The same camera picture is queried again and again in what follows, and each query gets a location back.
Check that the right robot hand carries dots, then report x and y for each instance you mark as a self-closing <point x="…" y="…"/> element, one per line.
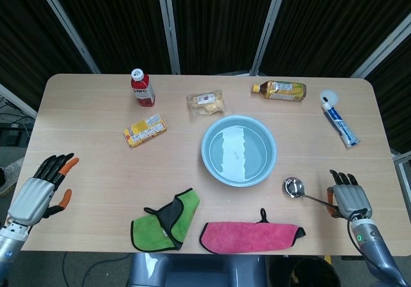
<point x="351" y="200"/>

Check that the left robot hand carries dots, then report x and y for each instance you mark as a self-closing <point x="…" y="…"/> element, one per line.
<point x="30" y="198"/>

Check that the metal ladle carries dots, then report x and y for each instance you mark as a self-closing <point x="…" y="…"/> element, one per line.
<point x="293" y="187"/>

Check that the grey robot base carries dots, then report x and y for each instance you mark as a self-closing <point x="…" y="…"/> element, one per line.
<point x="199" y="271"/>

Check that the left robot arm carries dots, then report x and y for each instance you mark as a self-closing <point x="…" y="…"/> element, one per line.
<point x="11" y="242"/>

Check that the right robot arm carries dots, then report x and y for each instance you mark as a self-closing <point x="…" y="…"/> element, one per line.
<point x="374" y="245"/>

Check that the light blue bowl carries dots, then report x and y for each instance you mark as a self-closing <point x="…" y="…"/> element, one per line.
<point x="257" y="145"/>

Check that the blue white toothpaste tube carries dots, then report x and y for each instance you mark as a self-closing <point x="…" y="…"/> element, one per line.
<point x="341" y="125"/>

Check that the white round lid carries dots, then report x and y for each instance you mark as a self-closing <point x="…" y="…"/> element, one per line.
<point x="330" y="96"/>

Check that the pink microfibre cloth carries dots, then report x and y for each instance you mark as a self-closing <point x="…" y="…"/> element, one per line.
<point x="250" y="235"/>

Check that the green grey microfibre cloth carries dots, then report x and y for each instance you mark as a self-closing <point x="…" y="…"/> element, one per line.
<point x="147" y="232"/>

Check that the yellow tea bottle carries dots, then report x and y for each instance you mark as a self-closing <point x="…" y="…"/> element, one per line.
<point x="282" y="91"/>

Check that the yellow cardboard box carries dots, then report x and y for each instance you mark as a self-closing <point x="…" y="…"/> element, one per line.
<point x="145" y="130"/>

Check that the red NFC juice bottle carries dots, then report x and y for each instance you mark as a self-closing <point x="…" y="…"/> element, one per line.
<point x="143" y="91"/>

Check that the clear snack bag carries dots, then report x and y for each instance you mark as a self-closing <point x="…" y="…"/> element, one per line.
<point x="207" y="102"/>

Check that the silver partition post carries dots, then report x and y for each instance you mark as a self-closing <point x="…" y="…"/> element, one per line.
<point x="169" y="27"/>
<point x="69" y="27"/>
<point x="382" y="51"/>
<point x="268" y="33"/>
<point x="17" y="99"/>

